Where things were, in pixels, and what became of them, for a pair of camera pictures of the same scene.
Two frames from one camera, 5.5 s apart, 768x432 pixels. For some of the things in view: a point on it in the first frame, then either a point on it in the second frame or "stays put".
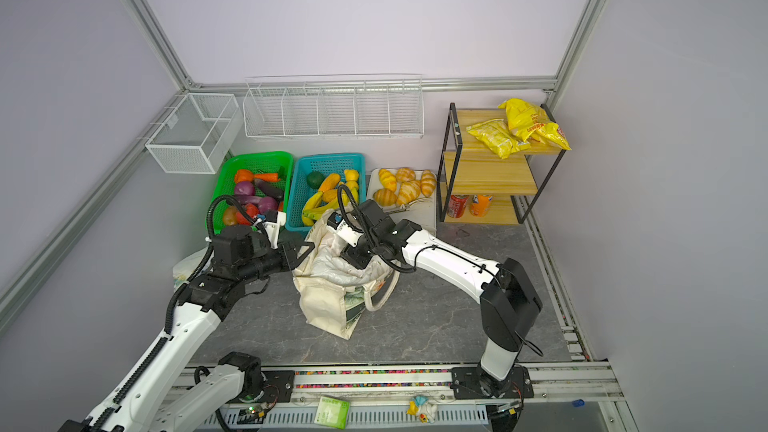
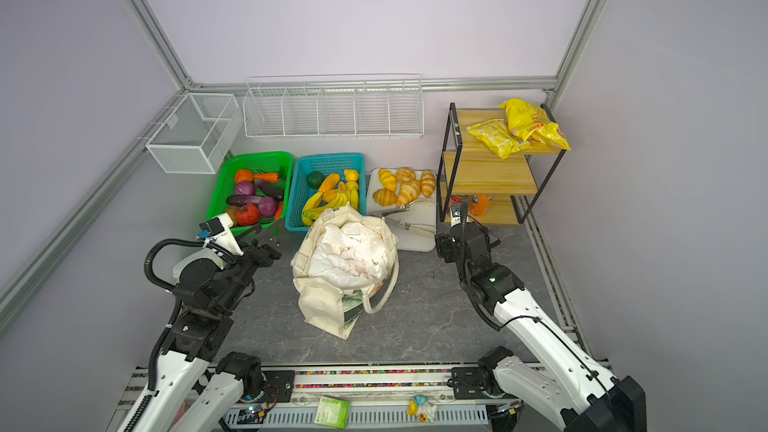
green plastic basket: x=222 y=182 stays put
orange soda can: x=480 y=205 stays put
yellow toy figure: x=427 y=412 stays put
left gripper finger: x=311 y=246 → x=255 y=228
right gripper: x=354 y=255 → x=447 y=248
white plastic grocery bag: x=339 y=269 stays put
